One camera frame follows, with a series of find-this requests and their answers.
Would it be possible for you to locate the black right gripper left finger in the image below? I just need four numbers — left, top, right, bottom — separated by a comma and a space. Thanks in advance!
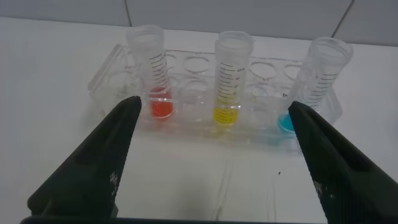
19, 95, 142, 224

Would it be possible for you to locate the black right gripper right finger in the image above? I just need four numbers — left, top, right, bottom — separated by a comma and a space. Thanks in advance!
287, 101, 398, 224

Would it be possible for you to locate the test tube with blue liquid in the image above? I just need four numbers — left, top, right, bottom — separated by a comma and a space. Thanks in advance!
277, 36, 354, 134

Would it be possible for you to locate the test tube with yellow liquid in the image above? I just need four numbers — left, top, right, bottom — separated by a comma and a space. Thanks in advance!
213, 30, 254, 127

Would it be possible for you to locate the test tube with red liquid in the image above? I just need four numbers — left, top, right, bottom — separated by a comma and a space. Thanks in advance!
125, 24, 175, 121

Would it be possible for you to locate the clear plastic test tube rack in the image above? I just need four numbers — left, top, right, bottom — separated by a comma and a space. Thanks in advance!
88, 43, 343, 150

